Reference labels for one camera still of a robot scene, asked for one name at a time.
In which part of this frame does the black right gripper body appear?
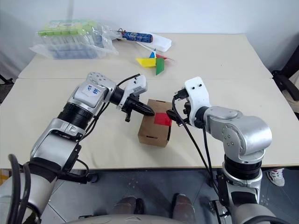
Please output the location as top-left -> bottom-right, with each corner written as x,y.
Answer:
174,87 -> 192,125

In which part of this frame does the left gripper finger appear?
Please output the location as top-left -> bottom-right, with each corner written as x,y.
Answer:
135,106 -> 151,116
134,100 -> 153,113

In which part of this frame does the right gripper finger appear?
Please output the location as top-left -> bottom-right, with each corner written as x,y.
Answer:
166,110 -> 180,122

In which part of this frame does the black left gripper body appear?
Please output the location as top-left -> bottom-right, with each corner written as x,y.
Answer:
121,94 -> 141,123

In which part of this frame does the brown cardboard box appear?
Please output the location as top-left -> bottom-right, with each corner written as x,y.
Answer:
137,98 -> 174,148

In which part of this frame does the red tape square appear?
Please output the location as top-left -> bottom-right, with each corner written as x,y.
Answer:
154,112 -> 173,127

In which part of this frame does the white label blue writing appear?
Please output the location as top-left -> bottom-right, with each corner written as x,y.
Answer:
80,83 -> 103,100

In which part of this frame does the colourful paper pinwheel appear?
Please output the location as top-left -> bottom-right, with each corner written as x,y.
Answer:
135,44 -> 176,77

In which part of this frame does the white plastic case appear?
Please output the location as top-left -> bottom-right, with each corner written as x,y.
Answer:
134,32 -> 173,53

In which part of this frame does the blue patterned tube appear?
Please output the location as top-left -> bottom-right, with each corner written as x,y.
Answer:
121,31 -> 153,43

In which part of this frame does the clear plastic bag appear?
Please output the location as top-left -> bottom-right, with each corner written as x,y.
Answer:
28,20 -> 119,61

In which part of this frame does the black table leg with caster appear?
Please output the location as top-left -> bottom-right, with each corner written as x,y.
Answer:
55,168 -> 98,185

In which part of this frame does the dark brown rounded shape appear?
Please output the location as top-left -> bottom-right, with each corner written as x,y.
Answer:
171,193 -> 196,220
113,196 -> 144,215

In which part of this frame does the green and white pack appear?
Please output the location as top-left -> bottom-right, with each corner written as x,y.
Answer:
37,20 -> 98,37

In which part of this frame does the white sneaker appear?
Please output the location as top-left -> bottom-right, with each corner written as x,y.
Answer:
267,168 -> 286,187

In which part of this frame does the black tripod leg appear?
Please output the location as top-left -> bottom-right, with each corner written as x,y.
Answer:
0,74 -> 14,85

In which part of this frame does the yellow and white bag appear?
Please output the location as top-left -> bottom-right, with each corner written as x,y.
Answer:
0,168 -> 12,185

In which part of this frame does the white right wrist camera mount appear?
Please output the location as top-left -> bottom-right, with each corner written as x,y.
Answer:
184,76 -> 211,128

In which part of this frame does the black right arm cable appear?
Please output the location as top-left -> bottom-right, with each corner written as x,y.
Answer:
172,91 -> 221,195

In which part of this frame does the metal bracket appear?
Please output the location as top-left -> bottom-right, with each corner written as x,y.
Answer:
209,200 -> 225,224

